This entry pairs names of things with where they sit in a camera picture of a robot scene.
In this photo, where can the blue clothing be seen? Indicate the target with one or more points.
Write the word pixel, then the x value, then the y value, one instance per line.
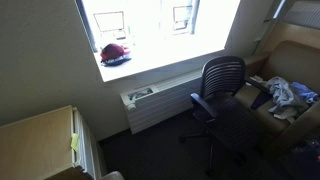
pixel 305 93

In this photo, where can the white clothing piece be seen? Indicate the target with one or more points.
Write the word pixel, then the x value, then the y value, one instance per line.
pixel 288 114

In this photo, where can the tan sofa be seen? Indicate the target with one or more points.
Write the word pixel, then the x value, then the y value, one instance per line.
pixel 293 53

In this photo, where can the white wall heater unit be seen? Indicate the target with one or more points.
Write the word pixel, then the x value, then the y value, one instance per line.
pixel 154 103

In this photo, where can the dark blue folded clothes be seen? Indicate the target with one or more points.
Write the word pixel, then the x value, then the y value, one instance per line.
pixel 115 62

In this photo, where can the light grey clothing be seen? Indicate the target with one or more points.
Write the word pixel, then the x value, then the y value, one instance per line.
pixel 284 97

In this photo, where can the light wood desk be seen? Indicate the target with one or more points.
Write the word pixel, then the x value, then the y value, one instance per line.
pixel 38 148

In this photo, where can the window frame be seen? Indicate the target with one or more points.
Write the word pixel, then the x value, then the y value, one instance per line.
pixel 135 22

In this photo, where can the yellow sticky note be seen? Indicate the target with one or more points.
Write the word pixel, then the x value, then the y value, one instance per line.
pixel 74 141

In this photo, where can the maroon cap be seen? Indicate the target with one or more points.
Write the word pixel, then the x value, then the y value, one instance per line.
pixel 113 51

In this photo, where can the black office chair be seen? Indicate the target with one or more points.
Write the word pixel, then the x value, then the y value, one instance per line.
pixel 221 115

